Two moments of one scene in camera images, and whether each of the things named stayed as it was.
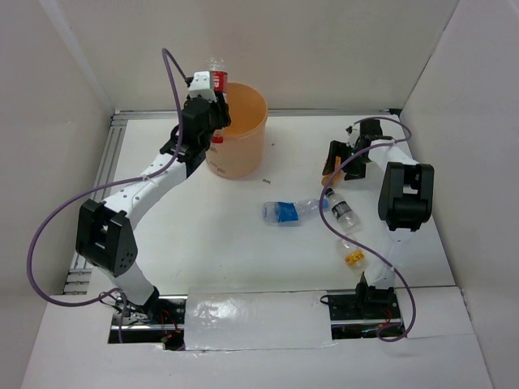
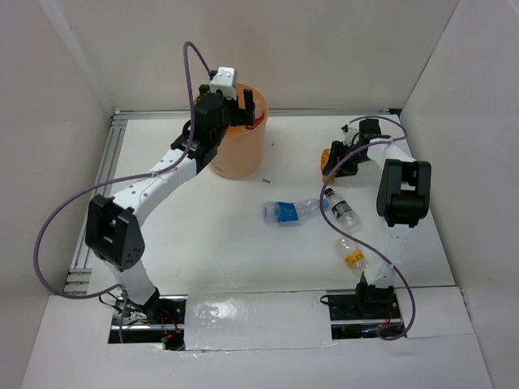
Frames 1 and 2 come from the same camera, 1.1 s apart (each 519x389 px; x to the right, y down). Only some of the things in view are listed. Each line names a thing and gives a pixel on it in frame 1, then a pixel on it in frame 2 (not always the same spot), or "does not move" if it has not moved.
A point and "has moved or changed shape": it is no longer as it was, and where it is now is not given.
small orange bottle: x=338 y=176 has moved or changed shape
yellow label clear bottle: x=355 y=256 does not move
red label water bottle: x=217 y=67 has moved or changed shape
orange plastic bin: x=242 y=154 does not move
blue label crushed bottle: x=286 y=213 does not move
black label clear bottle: x=343 y=212 does not move
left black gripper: x=223 y=112 -> x=249 y=115
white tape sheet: x=257 y=320 does not move
